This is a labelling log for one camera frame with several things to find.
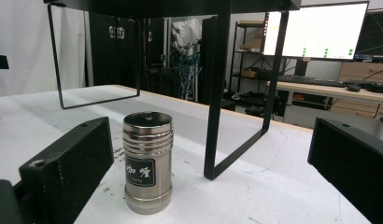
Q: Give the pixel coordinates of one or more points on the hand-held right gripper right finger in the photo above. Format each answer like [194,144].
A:
[351,161]

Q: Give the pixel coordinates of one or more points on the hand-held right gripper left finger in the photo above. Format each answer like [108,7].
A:
[68,161]

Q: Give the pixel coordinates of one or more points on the wooden desk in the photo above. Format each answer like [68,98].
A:
[333,92]

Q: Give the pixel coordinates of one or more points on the black keyboard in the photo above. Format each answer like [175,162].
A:
[311,80]

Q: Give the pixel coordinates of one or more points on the black metal storage rack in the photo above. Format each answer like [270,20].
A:
[247,62]

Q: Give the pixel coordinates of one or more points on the black computer mouse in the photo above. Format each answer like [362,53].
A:
[353,88]

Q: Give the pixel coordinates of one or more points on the black metal shelf riser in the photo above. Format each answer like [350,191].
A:
[217,93]

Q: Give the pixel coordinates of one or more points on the steel spice shaker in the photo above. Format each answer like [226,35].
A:
[148,165]

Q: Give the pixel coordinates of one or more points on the white curtain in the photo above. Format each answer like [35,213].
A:
[24,46]

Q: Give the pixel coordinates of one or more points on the computer monitor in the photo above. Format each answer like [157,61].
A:
[317,31]

